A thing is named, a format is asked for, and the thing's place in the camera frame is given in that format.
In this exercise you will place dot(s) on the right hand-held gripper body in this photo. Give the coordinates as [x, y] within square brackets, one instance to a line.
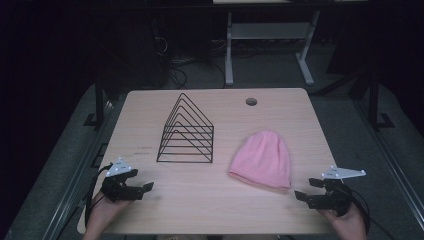
[335, 201]

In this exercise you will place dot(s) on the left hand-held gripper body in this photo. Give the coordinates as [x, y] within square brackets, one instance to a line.
[115, 191]

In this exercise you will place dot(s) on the pink knit beanie hat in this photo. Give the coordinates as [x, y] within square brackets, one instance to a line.
[263, 160]

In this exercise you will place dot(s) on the person's left hand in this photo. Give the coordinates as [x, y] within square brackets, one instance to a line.
[103, 213]

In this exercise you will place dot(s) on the person's right hand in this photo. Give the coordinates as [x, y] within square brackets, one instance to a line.
[350, 223]

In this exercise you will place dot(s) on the black metal stand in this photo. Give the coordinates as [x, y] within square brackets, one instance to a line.
[99, 100]
[375, 100]

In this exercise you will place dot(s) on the aluminium floor rail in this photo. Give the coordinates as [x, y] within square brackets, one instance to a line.
[393, 173]
[71, 196]

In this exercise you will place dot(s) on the white metal desk frame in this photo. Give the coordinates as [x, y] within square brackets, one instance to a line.
[266, 31]

